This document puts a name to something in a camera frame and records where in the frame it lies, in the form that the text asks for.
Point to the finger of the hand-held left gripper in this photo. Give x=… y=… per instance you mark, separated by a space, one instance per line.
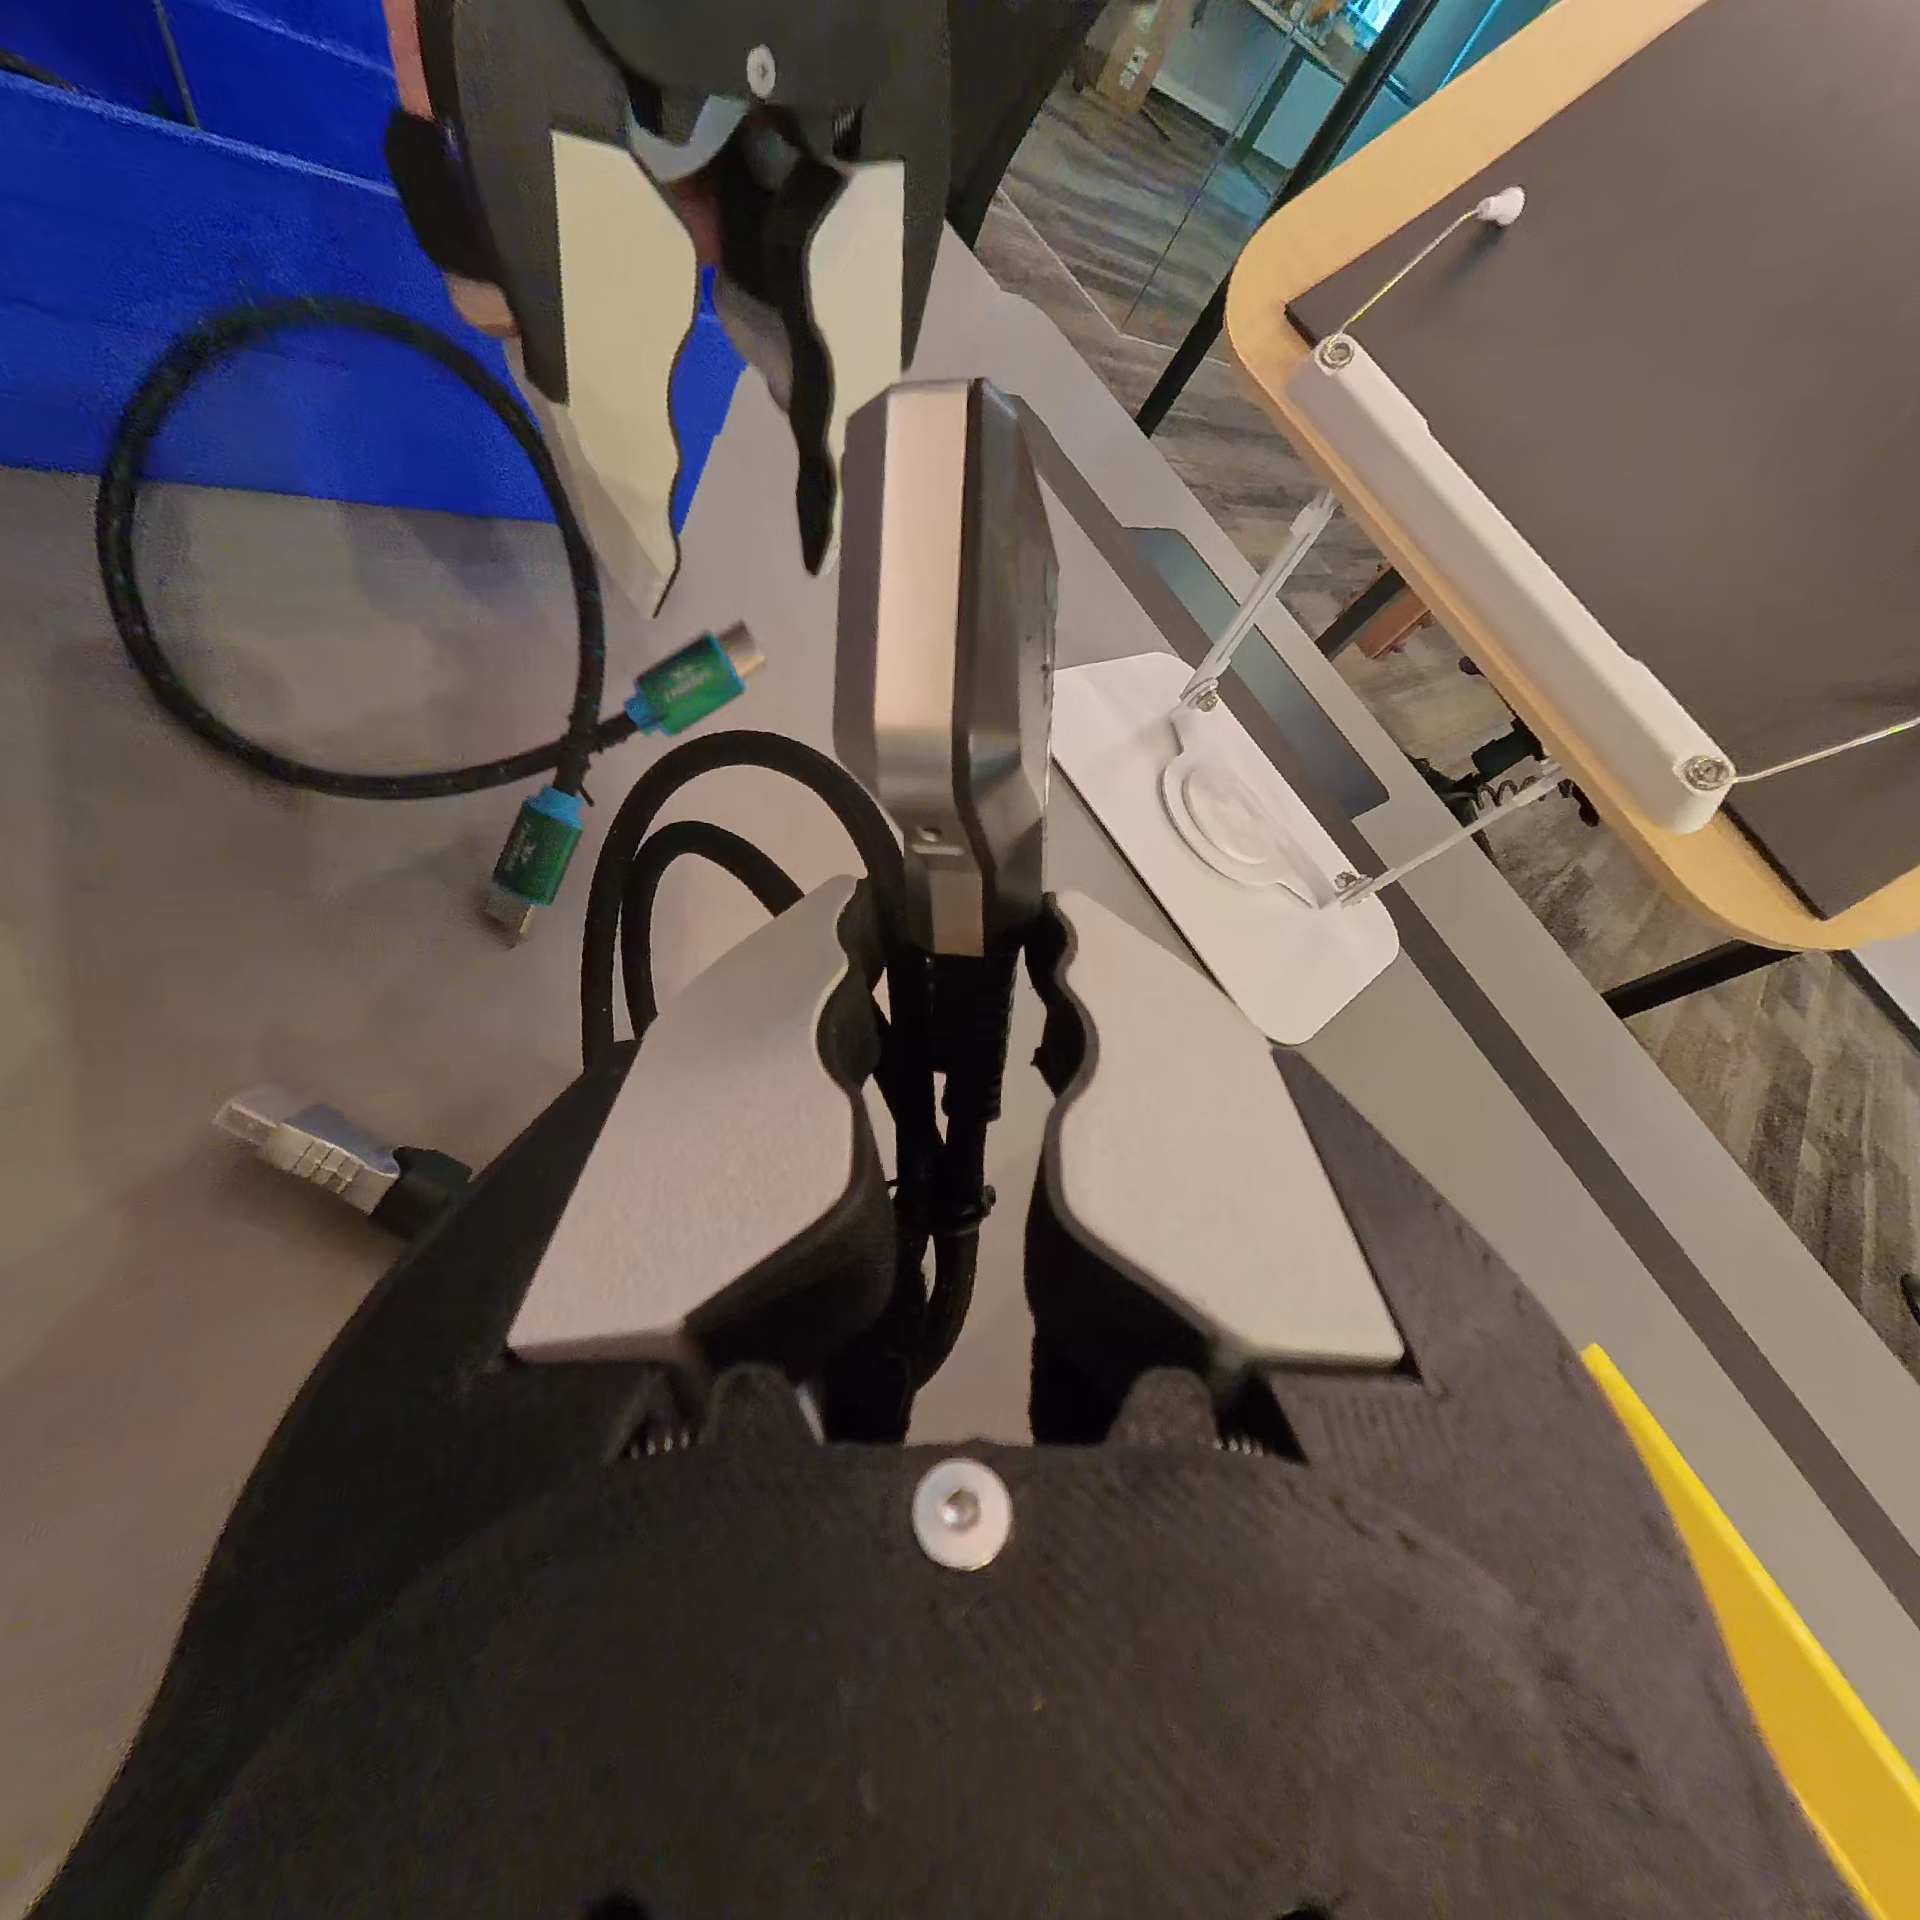
x=616 y=344
x=864 y=284

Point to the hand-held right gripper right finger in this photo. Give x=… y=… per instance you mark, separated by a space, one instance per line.
x=1217 y=1187

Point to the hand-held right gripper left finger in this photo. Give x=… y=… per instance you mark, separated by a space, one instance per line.
x=721 y=1142

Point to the grey metal usb hub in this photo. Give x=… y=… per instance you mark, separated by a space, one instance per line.
x=917 y=600

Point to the blue plastic bin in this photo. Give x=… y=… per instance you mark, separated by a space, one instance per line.
x=151 y=195

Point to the clear stand rod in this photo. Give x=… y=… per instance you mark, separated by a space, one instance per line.
x=1440 y=848
x=1261 y=600

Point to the wooden framed black board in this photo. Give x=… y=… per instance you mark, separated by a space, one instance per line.
x=1649 y=303

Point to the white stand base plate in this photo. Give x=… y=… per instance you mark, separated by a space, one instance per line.
x=1142 y=885

